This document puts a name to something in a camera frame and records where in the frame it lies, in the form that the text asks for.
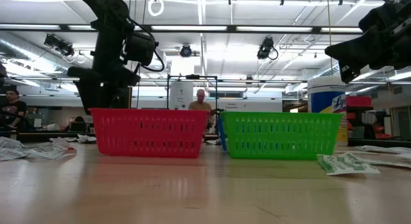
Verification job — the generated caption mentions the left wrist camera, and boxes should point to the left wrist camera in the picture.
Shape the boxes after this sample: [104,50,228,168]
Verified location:
[123,33,160,67]

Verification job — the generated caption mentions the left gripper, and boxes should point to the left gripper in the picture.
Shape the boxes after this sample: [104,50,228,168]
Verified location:
[67,65,141,113]

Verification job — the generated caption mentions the green plastic basket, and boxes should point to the green plastic basket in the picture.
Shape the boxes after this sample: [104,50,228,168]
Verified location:
[220,111,344,160]

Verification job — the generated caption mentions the white packets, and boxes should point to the white packets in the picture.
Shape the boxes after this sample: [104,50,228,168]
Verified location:
[27,143,78,160]
[351,157,411,169]

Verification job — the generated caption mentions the small white first aid packet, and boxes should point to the small white first aid packet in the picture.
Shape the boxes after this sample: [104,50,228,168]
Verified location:
[76,134,97,144]
[51,136,76,148]

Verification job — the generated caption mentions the black distant rig frame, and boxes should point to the black distant rig frame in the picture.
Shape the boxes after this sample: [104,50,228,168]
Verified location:
[166,74,219,110]

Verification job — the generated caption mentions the black background bench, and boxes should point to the black background bench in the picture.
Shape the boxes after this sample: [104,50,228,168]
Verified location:
[0,130,97,144]

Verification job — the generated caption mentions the red plastic basket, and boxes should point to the red plastic basket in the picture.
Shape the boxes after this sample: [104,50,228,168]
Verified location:
[89,107,209,159]

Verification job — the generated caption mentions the black and red machine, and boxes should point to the black and red machine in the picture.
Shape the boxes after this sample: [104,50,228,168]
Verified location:
[374,110,394,141]

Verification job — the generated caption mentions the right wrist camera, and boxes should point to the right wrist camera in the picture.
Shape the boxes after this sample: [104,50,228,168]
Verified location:
[358,0,411,28]

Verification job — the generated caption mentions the white cable ring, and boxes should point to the white cable ring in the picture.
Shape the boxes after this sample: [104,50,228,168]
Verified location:
[147,0,165,17]

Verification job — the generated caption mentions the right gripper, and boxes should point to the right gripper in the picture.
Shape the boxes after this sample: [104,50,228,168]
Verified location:
[324,24,411,83]

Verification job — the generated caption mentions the black ceiling camera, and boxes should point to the black ceiling camera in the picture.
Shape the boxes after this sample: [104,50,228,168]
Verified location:
[256,37,279,61]
[44,33,75,57]

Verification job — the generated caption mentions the black side table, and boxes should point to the black side table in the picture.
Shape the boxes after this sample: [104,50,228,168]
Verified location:
[348,139,411,148]

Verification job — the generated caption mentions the disinfecting wipes canister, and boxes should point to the disinfecting wipes canister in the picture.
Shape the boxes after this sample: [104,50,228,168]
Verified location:
[307,75,350,147]

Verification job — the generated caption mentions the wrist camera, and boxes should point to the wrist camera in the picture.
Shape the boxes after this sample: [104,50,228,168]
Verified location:
[123,33,160,67]
[358,0,411,28]

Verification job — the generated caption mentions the blue plastic basket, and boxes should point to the blue plastic basket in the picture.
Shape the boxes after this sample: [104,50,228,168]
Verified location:
[217,113,228,151]

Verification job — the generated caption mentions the black overhead camera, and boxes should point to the black overhead camera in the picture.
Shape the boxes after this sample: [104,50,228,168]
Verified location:
[179,44,193,58]

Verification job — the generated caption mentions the white LED light strip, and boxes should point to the white LED light strip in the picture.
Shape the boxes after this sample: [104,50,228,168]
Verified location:
[0,24,61,30]
[67,24,143,31]
[236,26,313,33]
[150,24,228,32]
[320,27,363,33]

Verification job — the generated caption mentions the person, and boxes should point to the person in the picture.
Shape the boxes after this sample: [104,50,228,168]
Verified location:
[66,116,92,133]
[188,88,215,113]
[0,89,28,132]

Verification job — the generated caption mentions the white cabinet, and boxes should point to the white cabinet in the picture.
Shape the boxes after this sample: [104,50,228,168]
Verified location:
[169,81,194,110]

